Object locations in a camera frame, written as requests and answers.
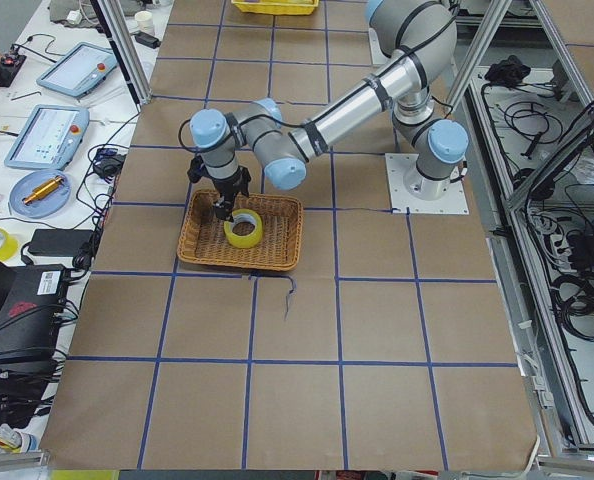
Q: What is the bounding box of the teach pendant tablet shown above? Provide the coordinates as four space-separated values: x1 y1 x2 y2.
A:
36 42 118 99
4 104 90 170

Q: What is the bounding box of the yellow plastic basket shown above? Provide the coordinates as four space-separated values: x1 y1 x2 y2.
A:
231 0 319 16

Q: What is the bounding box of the brown wicker basket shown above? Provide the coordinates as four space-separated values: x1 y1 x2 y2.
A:
177 190 304 272

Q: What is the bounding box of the black power adapter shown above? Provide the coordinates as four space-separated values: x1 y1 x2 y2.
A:
28 229 93 257

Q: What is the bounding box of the upper teach pendant tablet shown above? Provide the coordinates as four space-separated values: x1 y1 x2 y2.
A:
36 42 118 99

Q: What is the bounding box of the brass cylinder tool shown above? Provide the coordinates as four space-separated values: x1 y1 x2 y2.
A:
23 175 65 205

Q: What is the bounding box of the blue plate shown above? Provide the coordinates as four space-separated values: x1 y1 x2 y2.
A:
8 170 71 219

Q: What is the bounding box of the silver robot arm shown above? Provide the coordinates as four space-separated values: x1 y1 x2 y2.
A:
185 1 469 221

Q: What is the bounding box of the black computer box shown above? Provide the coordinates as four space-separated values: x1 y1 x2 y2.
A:
0 261 69 372

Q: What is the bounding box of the lower teach pendant tablet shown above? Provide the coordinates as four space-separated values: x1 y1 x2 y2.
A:
4 104 90 170

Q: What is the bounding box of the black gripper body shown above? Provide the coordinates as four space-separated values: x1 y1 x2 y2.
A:
187 155 251 208

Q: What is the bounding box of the aluminium frame post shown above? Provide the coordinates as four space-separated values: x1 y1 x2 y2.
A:
91 0 152 106

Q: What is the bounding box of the white paper cup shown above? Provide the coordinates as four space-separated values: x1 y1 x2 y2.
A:
134 10 155 36

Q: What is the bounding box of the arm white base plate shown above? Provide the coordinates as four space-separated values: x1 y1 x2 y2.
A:
385 153 469 215

